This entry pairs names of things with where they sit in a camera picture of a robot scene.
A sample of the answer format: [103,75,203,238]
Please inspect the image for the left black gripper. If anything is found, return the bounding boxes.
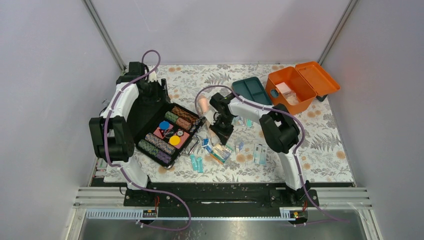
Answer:
[140,78,170,106]

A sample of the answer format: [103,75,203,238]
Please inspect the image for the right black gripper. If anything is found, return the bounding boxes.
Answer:
[210,114,236,145]

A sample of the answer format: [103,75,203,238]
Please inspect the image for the colourful plaster box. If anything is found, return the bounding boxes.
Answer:
[209,143,234,164]

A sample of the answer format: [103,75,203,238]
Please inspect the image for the small blue clear ampoule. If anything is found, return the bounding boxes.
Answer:
[234,142,244,153]

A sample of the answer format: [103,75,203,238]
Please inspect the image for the white gauze pad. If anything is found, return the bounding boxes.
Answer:
[275,82,292,95]

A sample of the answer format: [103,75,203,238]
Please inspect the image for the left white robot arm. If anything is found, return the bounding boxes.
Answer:
[88,62,169,206]

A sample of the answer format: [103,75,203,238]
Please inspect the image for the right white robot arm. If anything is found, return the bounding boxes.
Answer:
[209,93,309,206]

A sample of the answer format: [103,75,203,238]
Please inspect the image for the orange medicine box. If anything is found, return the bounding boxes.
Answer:
[265,61,341,115]

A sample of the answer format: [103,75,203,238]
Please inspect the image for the small blue sachets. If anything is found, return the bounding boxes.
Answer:
[201,138,212,152]

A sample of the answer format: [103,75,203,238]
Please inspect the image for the green chip stack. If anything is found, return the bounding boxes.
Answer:
[164,111,180,124]

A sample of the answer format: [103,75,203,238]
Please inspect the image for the blue poker chip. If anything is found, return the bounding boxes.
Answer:
[158,121,170,130]

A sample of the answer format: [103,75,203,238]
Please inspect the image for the orange black chip stack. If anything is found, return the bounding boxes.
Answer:
[171,106,201,125]

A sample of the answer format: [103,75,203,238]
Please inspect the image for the black poker chip case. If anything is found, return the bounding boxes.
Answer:
[99,79,205,169]

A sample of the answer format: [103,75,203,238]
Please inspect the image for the teal tube pair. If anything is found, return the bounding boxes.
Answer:
[190,154,204,173]

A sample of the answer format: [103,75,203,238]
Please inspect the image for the red white chip stack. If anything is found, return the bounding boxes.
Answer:
[175,117,192,131]

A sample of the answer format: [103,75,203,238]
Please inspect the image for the blue white sachet packet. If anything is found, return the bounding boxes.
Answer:
[253,143,268,165]

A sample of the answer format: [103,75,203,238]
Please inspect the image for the yellow poker chip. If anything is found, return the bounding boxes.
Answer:
[169,135,181,146]

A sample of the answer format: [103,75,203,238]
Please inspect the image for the teal divided tray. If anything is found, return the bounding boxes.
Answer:
[231,77,272,106]

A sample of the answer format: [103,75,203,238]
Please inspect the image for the floral table mat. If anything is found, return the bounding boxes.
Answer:
[134,64,354,183]

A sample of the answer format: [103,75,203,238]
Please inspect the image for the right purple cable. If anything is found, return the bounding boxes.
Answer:
[194,85,350,227]

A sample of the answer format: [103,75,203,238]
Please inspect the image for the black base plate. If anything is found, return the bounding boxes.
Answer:
[91,178,320,218]

